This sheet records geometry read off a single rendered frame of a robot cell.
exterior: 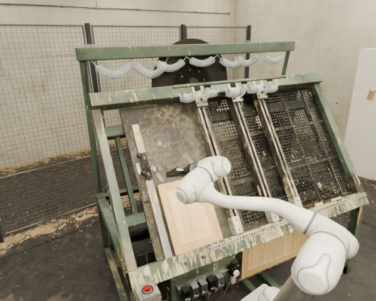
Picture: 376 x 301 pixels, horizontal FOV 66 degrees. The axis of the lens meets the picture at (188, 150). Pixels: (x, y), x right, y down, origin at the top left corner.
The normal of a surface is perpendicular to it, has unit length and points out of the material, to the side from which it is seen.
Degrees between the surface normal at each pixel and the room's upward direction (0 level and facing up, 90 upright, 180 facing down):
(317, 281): 87
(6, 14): 90
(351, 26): 90
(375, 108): 90
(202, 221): 54
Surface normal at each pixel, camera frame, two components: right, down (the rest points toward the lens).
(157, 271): 0.34, -0.30
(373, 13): -0.80, 0.23
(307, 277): -0.55, 0.25
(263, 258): 0.44, 0.31
